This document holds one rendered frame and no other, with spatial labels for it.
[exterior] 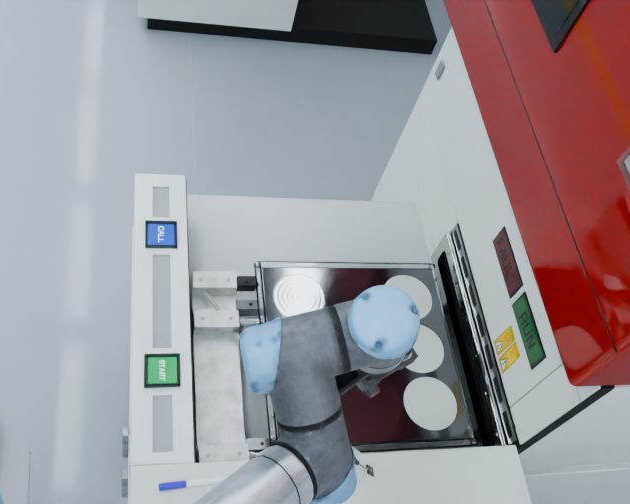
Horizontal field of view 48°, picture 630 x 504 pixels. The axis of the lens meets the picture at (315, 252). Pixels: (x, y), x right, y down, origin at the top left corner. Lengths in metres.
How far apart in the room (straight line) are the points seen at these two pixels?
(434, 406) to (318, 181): 1.53
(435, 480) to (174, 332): 0.48
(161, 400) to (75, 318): 1.17
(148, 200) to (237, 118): 1.52
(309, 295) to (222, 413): 0.28
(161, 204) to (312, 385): 0.66
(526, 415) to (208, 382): 0.53
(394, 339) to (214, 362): 0.59
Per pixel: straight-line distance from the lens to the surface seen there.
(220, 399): 1.25
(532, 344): 1.20
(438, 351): 1.37
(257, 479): 0.76
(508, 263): 1.26
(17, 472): 1.28
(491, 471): 1.24
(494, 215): 1.32
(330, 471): 0.81
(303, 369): 0.76
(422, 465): 1.20
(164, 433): 1.14
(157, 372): 1.17
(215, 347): 1.29
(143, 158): 2.66
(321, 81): 3.07
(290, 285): 1.35
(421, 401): 1.31
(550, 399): 1.18
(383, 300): 0.75
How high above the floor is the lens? 2.04
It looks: 54 degrees down
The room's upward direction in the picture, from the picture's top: 22 degrees clockwise
